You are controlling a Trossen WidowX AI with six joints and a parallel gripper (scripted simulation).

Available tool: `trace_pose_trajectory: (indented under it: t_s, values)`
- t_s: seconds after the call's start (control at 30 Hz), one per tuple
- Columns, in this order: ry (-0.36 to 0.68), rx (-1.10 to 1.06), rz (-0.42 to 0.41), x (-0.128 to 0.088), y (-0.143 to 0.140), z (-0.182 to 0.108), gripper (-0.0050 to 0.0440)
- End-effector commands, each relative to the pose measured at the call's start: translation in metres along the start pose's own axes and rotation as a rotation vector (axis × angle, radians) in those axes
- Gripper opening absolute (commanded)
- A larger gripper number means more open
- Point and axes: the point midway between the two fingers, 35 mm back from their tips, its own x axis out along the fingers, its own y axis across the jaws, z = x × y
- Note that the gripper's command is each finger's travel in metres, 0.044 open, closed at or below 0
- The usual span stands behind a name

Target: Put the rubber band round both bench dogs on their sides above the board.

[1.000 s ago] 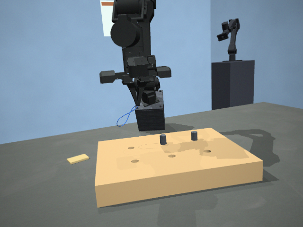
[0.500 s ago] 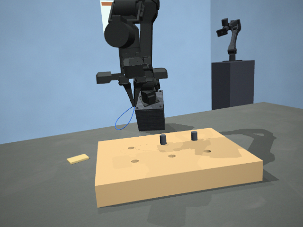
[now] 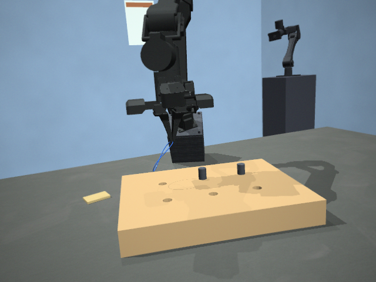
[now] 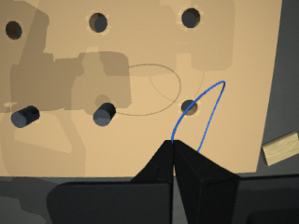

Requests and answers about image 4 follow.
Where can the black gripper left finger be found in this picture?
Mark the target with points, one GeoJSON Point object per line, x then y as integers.
{"type": "Point", "coordinates": [138, 201]}

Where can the pale yellow flat bar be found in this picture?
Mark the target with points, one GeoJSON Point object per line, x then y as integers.
{"type": "Point", "coordinates": [281, 149]}

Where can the tan wooden board with holes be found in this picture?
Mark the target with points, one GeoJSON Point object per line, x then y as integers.
{"type": "Point", "coordinates": [130, 79]}

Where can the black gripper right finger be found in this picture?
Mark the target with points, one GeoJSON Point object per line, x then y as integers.
{"type": "Point", "coordinates": [212, 194]}

